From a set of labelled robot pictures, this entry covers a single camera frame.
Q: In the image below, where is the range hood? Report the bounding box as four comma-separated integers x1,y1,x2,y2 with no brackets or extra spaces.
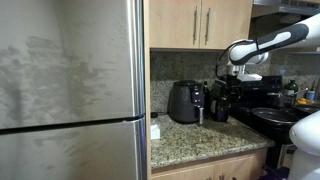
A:
252,0,320,17

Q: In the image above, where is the wooden lower cabinet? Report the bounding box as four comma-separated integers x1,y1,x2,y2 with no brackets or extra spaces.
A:
151,148,267,180

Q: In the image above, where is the wooden upper cabinet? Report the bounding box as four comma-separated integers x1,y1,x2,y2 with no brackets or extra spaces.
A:
149,0,253,49

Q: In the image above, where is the green glass bottle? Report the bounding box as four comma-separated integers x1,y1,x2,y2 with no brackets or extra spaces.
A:
284,80,298,96

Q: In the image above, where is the wooden cabinet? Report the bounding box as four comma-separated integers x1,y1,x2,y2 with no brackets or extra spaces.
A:
151,148,267,180
149,0,253,49

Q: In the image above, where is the black air fryer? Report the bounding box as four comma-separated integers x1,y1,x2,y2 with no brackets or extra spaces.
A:
168,80,204,124

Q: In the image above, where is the black electric stove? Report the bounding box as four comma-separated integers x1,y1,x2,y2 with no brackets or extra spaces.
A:
227,76,319,168

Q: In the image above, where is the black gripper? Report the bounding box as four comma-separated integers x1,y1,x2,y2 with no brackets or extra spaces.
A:
215,75,241,98

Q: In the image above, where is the black whey protein packet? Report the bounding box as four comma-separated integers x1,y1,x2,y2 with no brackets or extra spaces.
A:
210,88,230,122

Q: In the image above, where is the blue cup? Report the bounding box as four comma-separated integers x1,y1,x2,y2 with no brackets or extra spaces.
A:
306,91,315,100

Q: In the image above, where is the stainless steel refrigerator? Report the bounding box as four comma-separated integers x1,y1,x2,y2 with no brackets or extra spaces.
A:
0,0,147,180

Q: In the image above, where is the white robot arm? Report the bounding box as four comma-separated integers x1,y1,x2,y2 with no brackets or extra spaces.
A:
226,14,320,180

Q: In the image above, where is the black frying pan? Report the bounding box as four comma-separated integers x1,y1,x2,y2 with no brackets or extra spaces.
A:
251,107,298,126

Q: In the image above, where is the dark glass bottle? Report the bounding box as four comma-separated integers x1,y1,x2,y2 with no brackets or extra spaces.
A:
203,81,211,115

